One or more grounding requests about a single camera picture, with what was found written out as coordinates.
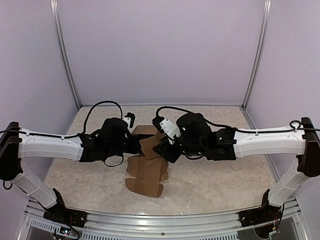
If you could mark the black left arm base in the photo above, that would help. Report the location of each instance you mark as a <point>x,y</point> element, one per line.
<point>61,214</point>

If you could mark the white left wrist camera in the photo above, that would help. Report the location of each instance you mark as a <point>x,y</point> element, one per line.
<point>129,118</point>

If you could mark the right aluminium frame post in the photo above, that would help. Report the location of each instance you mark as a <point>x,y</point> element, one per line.
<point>258,53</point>

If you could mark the brown cardboard box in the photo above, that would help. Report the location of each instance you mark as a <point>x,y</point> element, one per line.
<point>148,169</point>

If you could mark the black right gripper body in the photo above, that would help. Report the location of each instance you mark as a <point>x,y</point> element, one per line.
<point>172,156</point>

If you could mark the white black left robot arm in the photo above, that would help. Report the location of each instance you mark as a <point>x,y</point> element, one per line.
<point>112,139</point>

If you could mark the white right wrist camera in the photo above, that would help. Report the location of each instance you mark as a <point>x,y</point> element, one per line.
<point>166,127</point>

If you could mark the aluminium frame post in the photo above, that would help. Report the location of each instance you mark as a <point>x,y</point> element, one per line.
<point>258,53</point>
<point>54,5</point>

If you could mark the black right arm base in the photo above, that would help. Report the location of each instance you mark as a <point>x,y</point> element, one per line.
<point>262,214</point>

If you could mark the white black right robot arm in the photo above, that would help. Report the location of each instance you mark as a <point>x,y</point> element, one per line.
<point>191,136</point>

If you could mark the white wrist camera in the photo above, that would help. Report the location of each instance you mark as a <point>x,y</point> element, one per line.
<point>129,118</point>
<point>166,127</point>

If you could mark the left aluminium frame post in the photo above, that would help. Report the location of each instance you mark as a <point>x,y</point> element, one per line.
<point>54,5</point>

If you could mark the front aluminium frame rail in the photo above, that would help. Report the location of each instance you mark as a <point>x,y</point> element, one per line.
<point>225,225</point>

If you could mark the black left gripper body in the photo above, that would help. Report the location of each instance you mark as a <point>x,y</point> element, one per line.
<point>132,149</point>

